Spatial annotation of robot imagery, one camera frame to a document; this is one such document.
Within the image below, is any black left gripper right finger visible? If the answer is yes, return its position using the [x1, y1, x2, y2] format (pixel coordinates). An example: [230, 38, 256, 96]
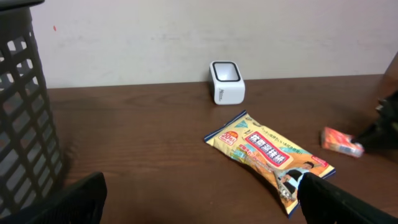
[297, 173, 397, 224]

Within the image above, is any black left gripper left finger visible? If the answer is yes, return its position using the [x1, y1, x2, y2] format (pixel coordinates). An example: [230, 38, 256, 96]
[1, 172, 107, 224]

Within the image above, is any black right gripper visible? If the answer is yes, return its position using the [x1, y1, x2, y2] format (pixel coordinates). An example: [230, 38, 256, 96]
[351, 91, 397, 151]

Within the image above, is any small orange sachet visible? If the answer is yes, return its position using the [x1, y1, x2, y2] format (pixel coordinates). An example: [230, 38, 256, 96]
[321, 127, 364, 158]

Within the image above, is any yellow snack bag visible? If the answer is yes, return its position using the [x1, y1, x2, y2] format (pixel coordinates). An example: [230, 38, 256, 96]
[204, 110, 335, 216]

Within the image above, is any white barcode scanner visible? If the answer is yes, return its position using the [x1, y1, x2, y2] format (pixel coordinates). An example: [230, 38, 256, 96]
[209, 61, 246, 105]

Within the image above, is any grey plastic basket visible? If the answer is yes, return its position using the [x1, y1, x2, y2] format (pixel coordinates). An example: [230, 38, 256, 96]
[1, 0, 63, 218]

